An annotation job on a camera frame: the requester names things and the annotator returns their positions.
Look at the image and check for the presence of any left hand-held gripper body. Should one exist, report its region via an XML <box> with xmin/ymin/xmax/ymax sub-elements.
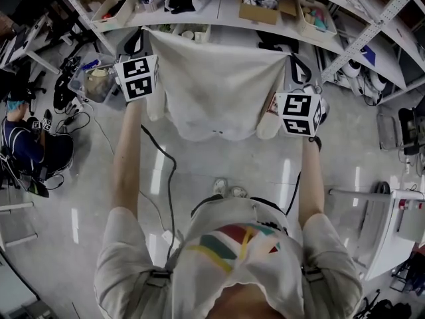
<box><xmin>114</xmin><ymin>27</ymin><xmax>160</xmax><ymax>103</ymax></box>

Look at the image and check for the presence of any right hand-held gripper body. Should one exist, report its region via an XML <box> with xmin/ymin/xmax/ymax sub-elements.
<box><xmin>276</xmin><ymin>53</ymin><xmax>329</xmax><ymax>138</ymax></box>

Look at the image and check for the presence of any white clothing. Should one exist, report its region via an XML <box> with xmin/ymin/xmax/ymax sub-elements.
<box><xmin>141</xmin><ymin>26</ymin><xmax>290</xmax><ymax>142</ymax></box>

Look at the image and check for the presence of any person's right forearm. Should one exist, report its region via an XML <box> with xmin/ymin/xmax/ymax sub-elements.
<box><xmin>297</xmin><ymin>137</ymin><xmax>326</xmax><ymax>227</ymax></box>

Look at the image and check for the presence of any person's left forearm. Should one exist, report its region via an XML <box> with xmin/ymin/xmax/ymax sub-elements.
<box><xmin>110</xmin><ymin>98</ymin><xmax>147</xmax><ymax>214</ymax></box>

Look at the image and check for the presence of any clear plastic floor bin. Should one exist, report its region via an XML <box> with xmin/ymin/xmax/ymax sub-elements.
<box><xmin>67</xmin><ymin>53</ymin><xmax>121</xmax><ymax>110</ymax></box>

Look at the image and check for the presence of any white tray with cups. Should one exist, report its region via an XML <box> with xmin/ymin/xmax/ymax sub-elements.
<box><xmin>172</xmin><ymin>23</ymin><xmax>212</xmax><ymax>45</ymax></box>

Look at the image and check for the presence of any white round device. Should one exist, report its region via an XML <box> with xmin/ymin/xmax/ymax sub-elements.
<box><xmin>367</xmin><ymin>72</ymin><xmax>389</xmax><ymax>96</ymax></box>
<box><xmin>341</xmin><ymin>58</ymin><xmax>362</xmax><ymax>78</ymax></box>

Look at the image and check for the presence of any white plastic storage bin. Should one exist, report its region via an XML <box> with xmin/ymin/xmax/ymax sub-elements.
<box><xmin>90</xmin><ymin>0</ymin><xmax>137</xmax><ymax>25</ymax></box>

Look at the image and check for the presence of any white bin with colourful items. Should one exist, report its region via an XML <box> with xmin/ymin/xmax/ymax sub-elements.
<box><xmin>294</xmin><ymin>0</ymin><xmax>338</xmax><ymax>43</ymax></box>

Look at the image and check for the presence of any cardboard box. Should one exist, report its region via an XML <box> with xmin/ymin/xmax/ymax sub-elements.
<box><xmin>238</xmin><ymin>0</ymin><xmax>280</xmax><ymax>26</ymax></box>

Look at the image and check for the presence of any white metal shelving unit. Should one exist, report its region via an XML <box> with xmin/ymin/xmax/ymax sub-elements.
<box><xmin>52</xmin><ymin>0</ymin><xmax>425</xmax><ymax>104</ymax></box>

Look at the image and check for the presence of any white desk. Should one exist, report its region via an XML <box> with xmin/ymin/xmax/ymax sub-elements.
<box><xmin>0</xmin><ymin>14</ymin><xmax>61</xmax><ymax>76</ymax></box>

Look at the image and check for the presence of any white table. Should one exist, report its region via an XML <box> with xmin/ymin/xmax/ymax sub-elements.
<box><xmin>328</xmin><ymin>187</ymin><xmax>425</xmax><ymax>281</ymax></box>

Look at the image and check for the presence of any person's white printed t-shirt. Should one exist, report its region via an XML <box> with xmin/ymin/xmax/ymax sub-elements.
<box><xmin>94</xmin><ymin>194</ymin><xmax>365</xmax><ymax>319</ymax></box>

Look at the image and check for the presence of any black wrist strap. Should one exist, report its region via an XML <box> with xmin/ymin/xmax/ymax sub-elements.
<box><xmin>307</xmin><ymin>135</ymin><xmax>323</xmax><ymax>152</ymax></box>

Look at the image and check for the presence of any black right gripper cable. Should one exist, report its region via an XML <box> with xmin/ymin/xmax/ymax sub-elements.
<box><xmin>285</xmin><ymin>170</ymin><xmax>302</xmax><ymax>217</ymax></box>

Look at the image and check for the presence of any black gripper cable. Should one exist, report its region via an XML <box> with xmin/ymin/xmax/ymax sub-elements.
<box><xmin>140</xmin><ymin>124</ymin><xmax>177</xmax><ymax>261</ymax></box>
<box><xmin>285</xmin><ymin>170</ymin><xmax>302</xmax><ymax>217</ymax></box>

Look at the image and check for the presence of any wire basket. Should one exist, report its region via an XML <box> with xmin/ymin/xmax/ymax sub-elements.
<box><xmin>376</xmin><ymin>110</ymin><xmax>405</xmax><ymax>151</ymax></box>

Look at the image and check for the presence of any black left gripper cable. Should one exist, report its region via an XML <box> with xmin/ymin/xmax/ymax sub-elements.
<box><xmin>140</xmin><ymin>124</ymin><xmax>177</xmax><ymax>261</ymax></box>

